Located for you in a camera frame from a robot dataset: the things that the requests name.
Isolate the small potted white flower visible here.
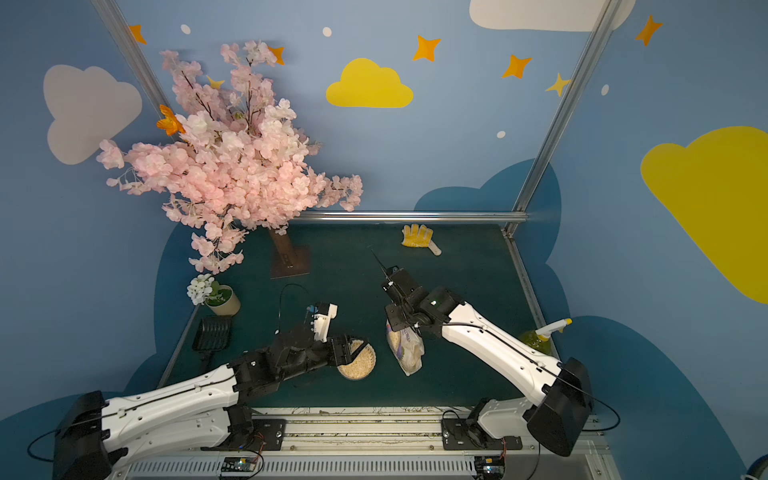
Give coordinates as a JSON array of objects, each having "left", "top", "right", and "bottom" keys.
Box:
[{"left": 186, "top": 274, "right": 241, "bottom": 316}]

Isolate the left green circuit board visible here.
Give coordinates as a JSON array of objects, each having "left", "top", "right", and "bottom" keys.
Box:
[{"left": 220, "top": 456, "right": 260, "bottom": 477}]

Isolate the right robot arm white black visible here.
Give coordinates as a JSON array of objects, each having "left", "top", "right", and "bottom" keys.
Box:
[{"left": 381, "top": 266, "right": 600, "bottom": 457}]

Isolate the green circuit board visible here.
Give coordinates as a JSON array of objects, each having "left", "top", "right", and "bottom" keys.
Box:
[
  {"left": 220, "top": 456, "right": 260, "bottom": 477},
  {"left": 473, "top": 456, "right": 505, "bottom": 480}
]

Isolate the right green circuit board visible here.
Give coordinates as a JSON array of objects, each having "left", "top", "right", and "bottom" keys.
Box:
[{"left": 473, "top": 456, "right": 505, "bottom": 480}]

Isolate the instant oats bag white purple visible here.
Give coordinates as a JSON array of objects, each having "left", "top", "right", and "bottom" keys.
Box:
[{"left": 386, "top": 323, "right": 425, "bottom": 376}]

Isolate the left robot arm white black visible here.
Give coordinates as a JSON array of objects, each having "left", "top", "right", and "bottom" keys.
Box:
[{"left": 51, "top": 325, "right": 369, "bottom": 479}]

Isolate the pink cherry blossom tree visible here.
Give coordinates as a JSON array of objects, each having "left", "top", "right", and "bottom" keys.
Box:
[{"left": 96, "top": 41, "right": 363, "bottom": 274}]

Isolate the orange butterfly decoration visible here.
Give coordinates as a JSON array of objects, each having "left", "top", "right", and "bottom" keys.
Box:
[{"left": 156, "top": 105, "right": 185, "bottom": 136}]

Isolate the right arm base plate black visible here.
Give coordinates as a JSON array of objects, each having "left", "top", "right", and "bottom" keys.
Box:
[{"left": 440, "top": 398, "right": 523, "bottom": 451}]

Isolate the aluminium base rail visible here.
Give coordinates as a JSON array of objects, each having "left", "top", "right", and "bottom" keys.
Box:
[{"left": 111, "top": 406, "right": 620, "bottom": 479}]

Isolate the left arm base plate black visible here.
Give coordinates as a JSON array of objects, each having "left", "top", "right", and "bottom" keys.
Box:
[{"left": 203, "top": 406, "right": 287, "bottom": 453}]

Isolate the yellow work glove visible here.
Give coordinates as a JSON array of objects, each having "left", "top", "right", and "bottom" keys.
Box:
[{"left": 401, "top": 224, "right": 442, "bottom": 256}]

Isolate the white woven breakfast bowl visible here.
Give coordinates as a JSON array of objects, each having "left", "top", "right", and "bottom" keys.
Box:
[{"left": 337, "top": 344, "right": 376, "bottom": 380}]

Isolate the yellow green spray bottle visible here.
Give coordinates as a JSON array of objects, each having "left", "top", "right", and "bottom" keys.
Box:
[{"left": 519, "top": 318, "right": 573, "bottom": 356}]

